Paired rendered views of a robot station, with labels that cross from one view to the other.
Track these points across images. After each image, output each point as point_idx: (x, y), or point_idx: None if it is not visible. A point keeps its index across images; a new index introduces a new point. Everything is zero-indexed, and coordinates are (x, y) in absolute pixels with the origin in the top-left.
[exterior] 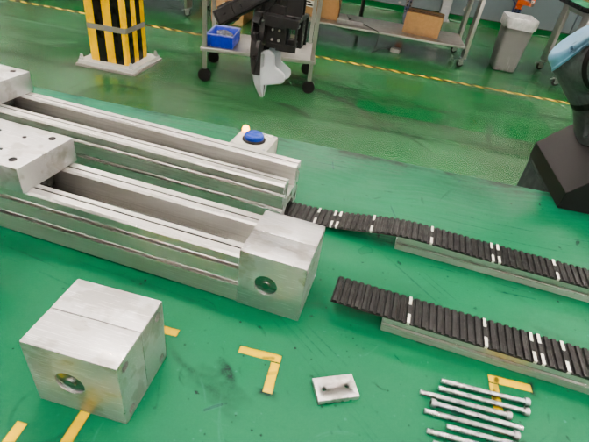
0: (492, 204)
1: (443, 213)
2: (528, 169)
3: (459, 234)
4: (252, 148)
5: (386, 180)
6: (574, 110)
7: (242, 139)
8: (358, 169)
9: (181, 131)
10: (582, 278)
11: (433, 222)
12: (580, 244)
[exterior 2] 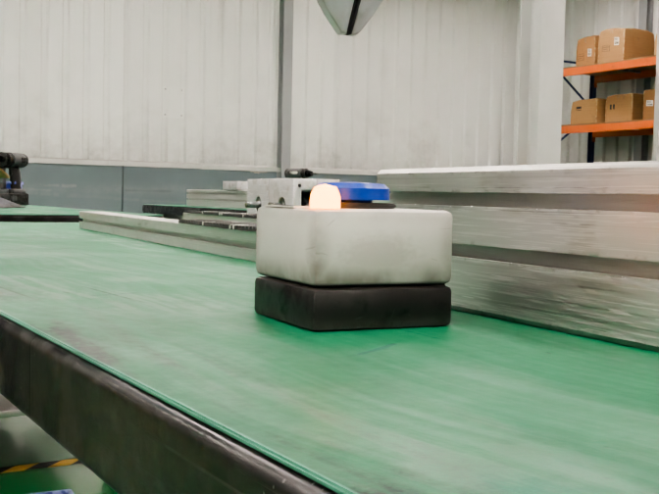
0: (27, 258)
1: (142, 265)
2: None
3: (251, 227)
4: (456, 167)
5: (83, 277)
6: None
7: (390, 205)
8: (82, 286)
9: (628, 162)
10: (219, 221)
11: (191, 266)
12: (67, 248)
